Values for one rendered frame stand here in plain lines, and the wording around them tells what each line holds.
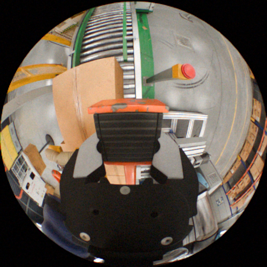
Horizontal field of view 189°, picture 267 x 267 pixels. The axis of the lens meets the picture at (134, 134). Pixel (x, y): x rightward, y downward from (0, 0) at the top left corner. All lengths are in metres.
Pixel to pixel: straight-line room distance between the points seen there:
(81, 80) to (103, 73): 0.12
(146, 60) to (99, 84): 1.09
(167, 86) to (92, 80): 1.18
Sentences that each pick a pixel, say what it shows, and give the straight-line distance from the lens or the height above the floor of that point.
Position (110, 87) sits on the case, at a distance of 0.42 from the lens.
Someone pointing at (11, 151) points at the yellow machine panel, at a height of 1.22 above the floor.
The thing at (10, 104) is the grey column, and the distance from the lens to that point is 1.27.
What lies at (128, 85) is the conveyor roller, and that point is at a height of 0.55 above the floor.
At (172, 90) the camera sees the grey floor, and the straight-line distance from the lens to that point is 1.49.
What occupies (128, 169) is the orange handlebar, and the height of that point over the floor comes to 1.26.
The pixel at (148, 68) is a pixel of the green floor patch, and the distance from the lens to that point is 1.41.
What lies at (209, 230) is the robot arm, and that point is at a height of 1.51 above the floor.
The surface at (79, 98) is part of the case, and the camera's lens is 0.49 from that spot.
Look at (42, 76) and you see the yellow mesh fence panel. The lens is 0.86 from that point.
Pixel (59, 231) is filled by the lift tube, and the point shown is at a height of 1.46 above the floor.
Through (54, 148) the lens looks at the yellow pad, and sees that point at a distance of 0.45.
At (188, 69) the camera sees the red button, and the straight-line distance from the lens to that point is 0.40.
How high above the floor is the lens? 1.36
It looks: 60 degrees down
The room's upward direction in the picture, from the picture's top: 178 degrees clockwise
